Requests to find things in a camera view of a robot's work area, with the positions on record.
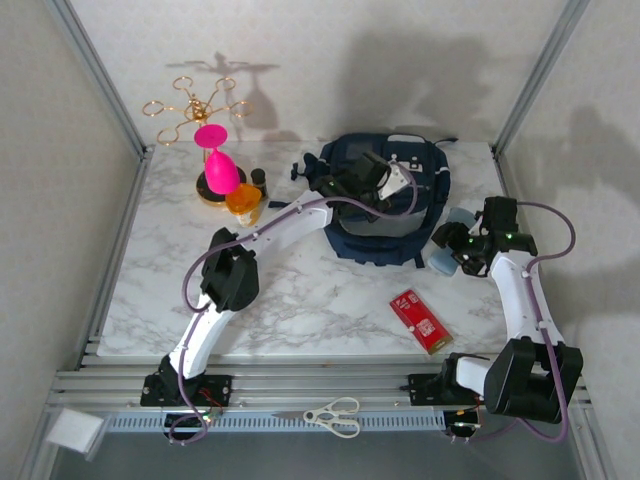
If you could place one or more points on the navy blue backpack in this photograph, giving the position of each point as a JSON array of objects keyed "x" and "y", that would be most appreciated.
[{"x": 370, "y": 240}]

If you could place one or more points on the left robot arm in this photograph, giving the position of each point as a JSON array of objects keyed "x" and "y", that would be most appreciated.
[{"x": 290, "y": 225}]

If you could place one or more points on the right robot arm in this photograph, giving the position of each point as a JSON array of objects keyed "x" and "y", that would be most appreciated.
[{"x": 520, "y": 295}]

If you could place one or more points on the red box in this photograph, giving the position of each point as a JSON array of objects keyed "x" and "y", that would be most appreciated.
[{"x": 420, "y": 320}]

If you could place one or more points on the spice bottle black cap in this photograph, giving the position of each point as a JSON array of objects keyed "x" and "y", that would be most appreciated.
[{"x": 259, "y": 180}]

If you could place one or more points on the jar with orange lid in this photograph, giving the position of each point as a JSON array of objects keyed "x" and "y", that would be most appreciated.
[{"x": 242, "y": 200}]

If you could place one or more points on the pink goblet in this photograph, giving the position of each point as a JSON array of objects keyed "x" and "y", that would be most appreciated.
[{"x": 220, "y": 172}]

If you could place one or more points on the gold glass holder stand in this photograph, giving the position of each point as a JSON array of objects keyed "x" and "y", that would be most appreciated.
[{"x": 200, "y": 114}]

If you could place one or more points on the small circuit board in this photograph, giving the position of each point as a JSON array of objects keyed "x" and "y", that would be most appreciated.
[
  {"x": 212, "y": 416},
  {"x": 465, "y": 420}
]

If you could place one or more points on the white foam block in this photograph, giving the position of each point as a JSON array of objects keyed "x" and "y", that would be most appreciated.
[{"x": 75, "y": 430}]

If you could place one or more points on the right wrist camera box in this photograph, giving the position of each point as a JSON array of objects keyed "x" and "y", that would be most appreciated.
[{"x": 500, "y": 215}]

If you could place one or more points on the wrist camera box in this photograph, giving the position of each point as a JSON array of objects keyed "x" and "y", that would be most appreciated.
[
  {"x": 500, "y": 215},
  {"x": 375, "y": 164}
]

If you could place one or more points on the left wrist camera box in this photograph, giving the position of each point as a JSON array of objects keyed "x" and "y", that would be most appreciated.
[{"x": 375, "y": 164}]

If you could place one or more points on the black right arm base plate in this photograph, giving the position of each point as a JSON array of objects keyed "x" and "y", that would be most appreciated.
[{"x": 425, "y": 390}]

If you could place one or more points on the aluminium frame post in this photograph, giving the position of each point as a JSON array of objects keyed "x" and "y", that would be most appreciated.
[
  {"x": 100, "y": 80},
  {"x": 540, "y": 75}
]

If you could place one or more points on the aluminium front rail bed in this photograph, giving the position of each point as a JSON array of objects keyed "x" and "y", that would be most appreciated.
[{"x": 320, "y": 382}]

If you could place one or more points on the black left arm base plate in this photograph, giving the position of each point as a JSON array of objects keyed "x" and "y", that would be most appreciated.
[{"x": 220, "y": 387}]

